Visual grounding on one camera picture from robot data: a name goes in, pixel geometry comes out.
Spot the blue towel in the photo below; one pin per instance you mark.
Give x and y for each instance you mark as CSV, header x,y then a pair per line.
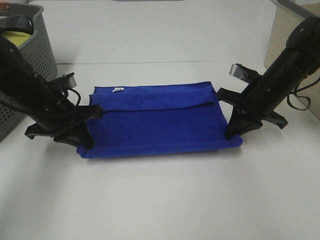
x,y
154,120

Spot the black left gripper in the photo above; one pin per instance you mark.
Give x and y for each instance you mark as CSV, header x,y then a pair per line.
x,y
68,129

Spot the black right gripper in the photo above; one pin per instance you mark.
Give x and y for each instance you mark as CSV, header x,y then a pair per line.
x,y
244,117

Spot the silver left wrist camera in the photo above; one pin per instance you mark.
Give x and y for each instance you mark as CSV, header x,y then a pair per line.
x,y
69,80

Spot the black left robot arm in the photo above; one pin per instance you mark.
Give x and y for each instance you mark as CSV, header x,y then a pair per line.
x,y
53,105

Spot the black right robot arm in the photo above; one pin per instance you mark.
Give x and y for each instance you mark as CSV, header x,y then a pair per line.
x,y
264,92

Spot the grey perforated laundry basket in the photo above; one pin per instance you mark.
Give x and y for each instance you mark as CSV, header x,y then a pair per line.
x,y
36,50

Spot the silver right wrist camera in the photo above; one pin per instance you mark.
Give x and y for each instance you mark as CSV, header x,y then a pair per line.
x,y
239,71

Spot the yellow-green towel in basket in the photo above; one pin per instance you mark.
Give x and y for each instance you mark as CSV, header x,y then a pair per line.
x,y
16,37

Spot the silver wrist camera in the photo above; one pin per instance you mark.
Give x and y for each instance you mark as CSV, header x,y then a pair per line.
x,y
239,71
69,80

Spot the beige bin on right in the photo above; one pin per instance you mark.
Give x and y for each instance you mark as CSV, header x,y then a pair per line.
x,y
287,37

